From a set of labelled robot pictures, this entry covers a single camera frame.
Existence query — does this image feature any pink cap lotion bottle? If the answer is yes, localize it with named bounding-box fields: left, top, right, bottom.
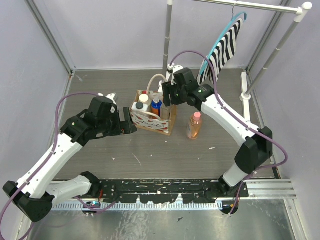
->
left=186, top=111, right=203, bottom=140

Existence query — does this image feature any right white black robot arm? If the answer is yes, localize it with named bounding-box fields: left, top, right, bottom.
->
left=161, top=64, right=273, bottom=197

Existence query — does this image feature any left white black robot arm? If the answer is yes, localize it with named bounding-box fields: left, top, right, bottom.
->
left=3, top=93, right=137, bottom=223

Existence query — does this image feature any blue cap orange bottle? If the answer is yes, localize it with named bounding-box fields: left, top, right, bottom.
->
left=151, top=97, right=162, bottom=117

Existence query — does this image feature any clear bottle grey cap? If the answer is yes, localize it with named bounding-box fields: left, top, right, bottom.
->
left=160, top=103, right=173, bottom=120

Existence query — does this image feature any white bottle grey cap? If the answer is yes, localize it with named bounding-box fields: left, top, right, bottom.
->
left=131, top=101, right=150, bottom=118

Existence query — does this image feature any cream cap bottle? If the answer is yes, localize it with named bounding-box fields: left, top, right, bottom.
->
left=138, top=93, right=151, bottom=106

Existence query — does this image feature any black white striped cloth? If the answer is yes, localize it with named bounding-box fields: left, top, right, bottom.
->
left=196, top=18, right=244, bottom=86

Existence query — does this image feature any blue clothes hanger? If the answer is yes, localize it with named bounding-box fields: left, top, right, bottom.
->
left=198, top=11, right=248, bottom=76

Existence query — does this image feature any metal clothes rack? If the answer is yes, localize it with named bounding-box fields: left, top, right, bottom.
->
left=162, top=0, right=313, bottom=121

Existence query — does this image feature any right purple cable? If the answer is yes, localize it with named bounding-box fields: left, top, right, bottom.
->
left=168, top=50, right=289, bottom=218

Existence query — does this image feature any purple cable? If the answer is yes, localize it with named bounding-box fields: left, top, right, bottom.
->
left=168, top=50, right=289, bottom=218
left=0, top=91, right=106, bottom=238

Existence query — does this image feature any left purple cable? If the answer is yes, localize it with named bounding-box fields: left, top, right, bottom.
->
left=0, top=91, right=106, bottom=238

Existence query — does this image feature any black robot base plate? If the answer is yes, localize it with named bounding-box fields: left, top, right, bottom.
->
left=72, top=177, right=251, bottom=205

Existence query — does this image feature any slotted cable duct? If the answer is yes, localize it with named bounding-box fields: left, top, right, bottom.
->
left=52, top=200, right=223, bottom=211

